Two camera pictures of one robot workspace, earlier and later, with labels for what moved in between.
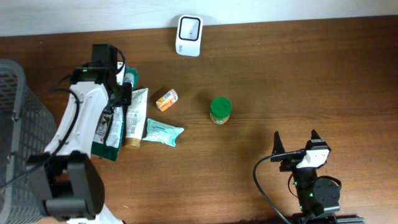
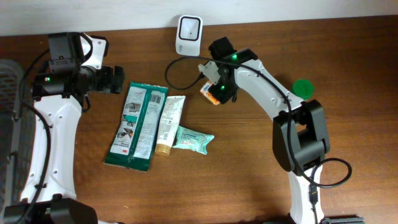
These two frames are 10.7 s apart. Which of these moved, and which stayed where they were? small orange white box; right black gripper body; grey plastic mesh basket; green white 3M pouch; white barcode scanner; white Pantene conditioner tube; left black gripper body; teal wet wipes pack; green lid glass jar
Moved: teal wet wipes pack; green lid glass jar; green white 3M pouch; small orange white box; left black gripper body; right black gripper body; white Pantene conditioner tube
Stayed: white barcode scanner; grey plastic mesh basket
